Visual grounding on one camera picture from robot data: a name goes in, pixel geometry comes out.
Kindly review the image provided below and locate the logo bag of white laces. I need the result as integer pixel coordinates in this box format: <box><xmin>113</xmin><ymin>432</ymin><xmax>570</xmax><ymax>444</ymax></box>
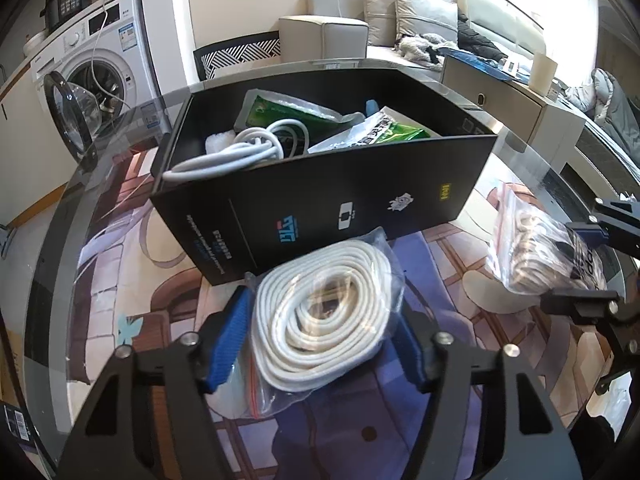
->
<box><xmin>487</xmin><ymin>180</ymin><xmax>608</xmax><ymax>296</ymax></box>

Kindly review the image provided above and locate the dark box with label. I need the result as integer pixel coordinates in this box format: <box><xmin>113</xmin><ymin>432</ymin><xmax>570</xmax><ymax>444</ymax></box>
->
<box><xmin>0</xmin><ymin>400</ymin><xmax>41</xmax><ymax>461</ymax></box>

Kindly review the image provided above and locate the white washing machine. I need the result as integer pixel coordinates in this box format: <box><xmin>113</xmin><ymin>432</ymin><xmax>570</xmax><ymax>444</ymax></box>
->
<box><xmin>30</xmin><ymin>0</ymin><xmax>161</xmax><ymax>161</ymax></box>

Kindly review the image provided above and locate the clear bag of white rope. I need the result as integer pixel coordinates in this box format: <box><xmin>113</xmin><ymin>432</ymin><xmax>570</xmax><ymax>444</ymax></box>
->
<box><xmin>210</xmin><ymin>227</ymin><xmax>406</xmax><ymax>418</ymax></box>

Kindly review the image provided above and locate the white cylinder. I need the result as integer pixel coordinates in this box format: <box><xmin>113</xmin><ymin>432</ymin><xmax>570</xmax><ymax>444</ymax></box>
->
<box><xmin>529</xmin><ymin>52</ymin><xmax>558</xmax><ymax>95</ymax></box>

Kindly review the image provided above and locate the grey cushion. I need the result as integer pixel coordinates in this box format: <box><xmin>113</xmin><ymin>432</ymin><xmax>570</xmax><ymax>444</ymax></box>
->
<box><xmin>359</xmin><ymin>0</ymin><xmax>398</xmax><ymax>46</ymax></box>
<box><xmin>390</xmin><ymin>0</ymin><xmax>460</xmax><ymax>51</ymax></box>

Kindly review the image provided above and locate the green and white packet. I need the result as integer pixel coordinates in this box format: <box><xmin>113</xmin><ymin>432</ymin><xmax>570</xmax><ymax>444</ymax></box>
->
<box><xmin>307</xmin><ymin>106</ymin><xmax>443</xmax><ymax>156</ymax></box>

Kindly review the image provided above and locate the chair with patterned backrest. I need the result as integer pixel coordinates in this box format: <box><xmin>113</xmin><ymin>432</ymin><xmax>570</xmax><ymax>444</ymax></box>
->
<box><xmin>192</xmin><ymin>31</ymin><xmax>282</xmax><ymax>81</ymax></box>

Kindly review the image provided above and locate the beige sofa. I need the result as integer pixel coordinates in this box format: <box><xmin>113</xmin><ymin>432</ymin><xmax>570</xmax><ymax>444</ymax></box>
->
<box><xmin>277</xmin><ymin>0</ymin><xmax>551</xmax><ymax>68</ymax></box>

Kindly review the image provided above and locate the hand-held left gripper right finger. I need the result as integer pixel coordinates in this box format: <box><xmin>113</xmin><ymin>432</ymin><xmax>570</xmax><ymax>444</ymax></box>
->
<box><xmin>391</xmin><ymin>304</ymin><xmax>585</xmax><ymax>480</ymax></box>

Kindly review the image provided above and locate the blue sheet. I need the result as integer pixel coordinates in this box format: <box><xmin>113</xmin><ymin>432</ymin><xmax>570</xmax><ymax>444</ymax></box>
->
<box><xmin>447</xmin><ymin>49</ymin><xmax>531</xmax><ymax>83</ymax></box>

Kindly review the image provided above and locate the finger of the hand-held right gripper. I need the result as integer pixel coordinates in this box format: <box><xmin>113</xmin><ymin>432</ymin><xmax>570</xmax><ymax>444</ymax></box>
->
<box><xmin>539</xmin><ymin>287</ymin><xmax>627</xmax><ymax>332</ymax></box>
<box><xmin>566</xmin><ymin>199</ymin><xmax>640</xmax><ymax>262</ymax></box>

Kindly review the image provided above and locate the black jacket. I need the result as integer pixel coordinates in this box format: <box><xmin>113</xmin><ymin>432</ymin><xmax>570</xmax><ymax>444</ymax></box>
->
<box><xmin>452</xmin><ymin>12</ymin><xmax>511</xmax><ymax>63</ymax></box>

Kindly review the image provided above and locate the black cardboard box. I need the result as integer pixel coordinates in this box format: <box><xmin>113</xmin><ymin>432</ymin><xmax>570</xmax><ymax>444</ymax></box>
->
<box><xmin>150</xmin><ymin>67</ymin><xmax>499</xmax><ymax>287</ymax></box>

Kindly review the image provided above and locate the white power cord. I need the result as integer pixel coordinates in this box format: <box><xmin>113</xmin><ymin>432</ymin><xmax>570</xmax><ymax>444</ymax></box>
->
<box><xmin>87</xmin><ymin>0</ymin><xmax>126</xmax><ymax>113</ymax></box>

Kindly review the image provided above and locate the white cable bundle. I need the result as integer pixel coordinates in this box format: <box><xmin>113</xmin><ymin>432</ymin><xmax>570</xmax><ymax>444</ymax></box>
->
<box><xmin>162</xmin><ymin>119</ymin><xmax>311</xmax><ymax>183</ymax></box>

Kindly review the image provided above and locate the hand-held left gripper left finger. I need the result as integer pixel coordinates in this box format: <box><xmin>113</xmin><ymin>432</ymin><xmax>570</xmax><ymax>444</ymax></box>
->
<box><xmin>59</xmin><ymin>285</ymin><xmax>253</xmax><ymax>480</ymax></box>

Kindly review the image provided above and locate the grey down jacket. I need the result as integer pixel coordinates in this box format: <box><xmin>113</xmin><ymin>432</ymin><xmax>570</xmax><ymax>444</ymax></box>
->
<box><xmin>565</xmin><ymin>67</ymin><xmax>640</xmax><ymax>136</ymax></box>

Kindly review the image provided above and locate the white item in box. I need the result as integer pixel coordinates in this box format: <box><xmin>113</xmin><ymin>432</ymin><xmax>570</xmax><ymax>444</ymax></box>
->
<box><xmin>204</xmin><ymin>130</ymin><xmax>236</xmax><ymax>155</ymax></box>

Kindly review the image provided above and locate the beige side cabinet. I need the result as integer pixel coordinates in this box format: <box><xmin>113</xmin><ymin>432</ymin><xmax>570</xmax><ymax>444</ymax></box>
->
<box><xmin>440</xmin><ymin>52</ymin><xmax>588</xmax><ymax>171</ymax></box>

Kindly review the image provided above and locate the kitchen counter cabinet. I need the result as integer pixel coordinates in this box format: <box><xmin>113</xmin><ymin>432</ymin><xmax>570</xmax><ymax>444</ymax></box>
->
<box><xmin>0</xmin><ymin>55</ymin><xmax>46</xmax><ymax>221</ymax></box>

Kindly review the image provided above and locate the black pressure cooker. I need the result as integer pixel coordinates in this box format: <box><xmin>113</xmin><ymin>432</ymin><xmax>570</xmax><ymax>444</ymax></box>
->
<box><xmin>44</xmin><ymin>0</ymin><xmax>96</xmax><ymax>31</ymax></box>

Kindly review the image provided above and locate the grey plush toy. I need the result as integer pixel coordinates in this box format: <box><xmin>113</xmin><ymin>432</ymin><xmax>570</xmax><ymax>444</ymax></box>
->
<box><xmin>395</xmin><ymin>32</ymin><xmax>446</xmax><ymax>66</ymax></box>

